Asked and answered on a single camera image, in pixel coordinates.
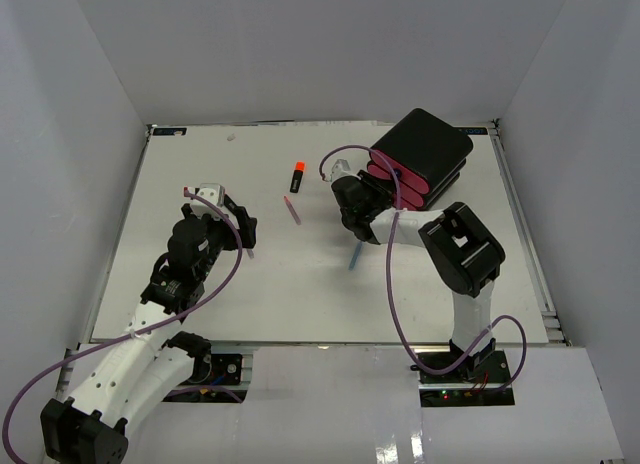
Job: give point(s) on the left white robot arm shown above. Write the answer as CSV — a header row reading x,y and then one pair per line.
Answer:
x,y
96,421

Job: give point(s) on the orange cap black highlighter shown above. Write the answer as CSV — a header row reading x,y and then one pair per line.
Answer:
x,y
297,177

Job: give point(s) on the black pink drawer organizer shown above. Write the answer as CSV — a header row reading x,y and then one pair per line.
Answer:
x,y
427,155

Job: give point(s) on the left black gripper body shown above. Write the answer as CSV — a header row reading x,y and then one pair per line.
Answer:
x,y
221,237

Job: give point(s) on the dark blue table label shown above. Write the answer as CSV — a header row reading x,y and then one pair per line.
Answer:
x,y
169,131

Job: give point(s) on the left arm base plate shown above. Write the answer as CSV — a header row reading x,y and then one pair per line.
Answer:
x,y
223,369

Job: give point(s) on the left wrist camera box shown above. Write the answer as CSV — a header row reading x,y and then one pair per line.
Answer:
x,y
210,195

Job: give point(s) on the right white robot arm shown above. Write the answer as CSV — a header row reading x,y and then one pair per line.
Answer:
x,y
466,256

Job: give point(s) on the blue slim highlighter pen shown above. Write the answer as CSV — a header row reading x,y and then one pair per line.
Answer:
x,y
355,256

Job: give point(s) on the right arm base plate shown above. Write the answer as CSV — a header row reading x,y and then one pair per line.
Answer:
x,y
493,370

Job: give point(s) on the right dark table label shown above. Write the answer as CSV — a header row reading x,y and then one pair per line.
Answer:
x,y
473,130

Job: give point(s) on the purple red-tip pen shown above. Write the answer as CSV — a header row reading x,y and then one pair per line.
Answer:
x,y
292,210

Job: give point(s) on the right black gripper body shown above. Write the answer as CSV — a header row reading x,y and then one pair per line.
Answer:
x,y
377,193

